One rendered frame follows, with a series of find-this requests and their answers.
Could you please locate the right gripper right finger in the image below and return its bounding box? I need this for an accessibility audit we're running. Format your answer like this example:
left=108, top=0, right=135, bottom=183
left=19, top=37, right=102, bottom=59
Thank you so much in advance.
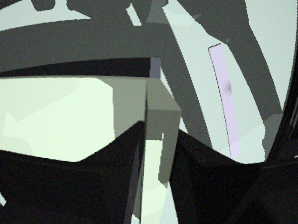
left=169, top=129, right=298, bottom=224

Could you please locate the dark grey rectangular block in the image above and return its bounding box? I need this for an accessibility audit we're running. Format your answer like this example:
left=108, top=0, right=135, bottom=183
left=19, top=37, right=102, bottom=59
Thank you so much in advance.
left=0, top=57, right=161, bottom=79

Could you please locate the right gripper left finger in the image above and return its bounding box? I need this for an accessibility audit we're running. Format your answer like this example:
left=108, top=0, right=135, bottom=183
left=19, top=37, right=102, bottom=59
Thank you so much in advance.
left=0, top=121, right=145, bottom=224

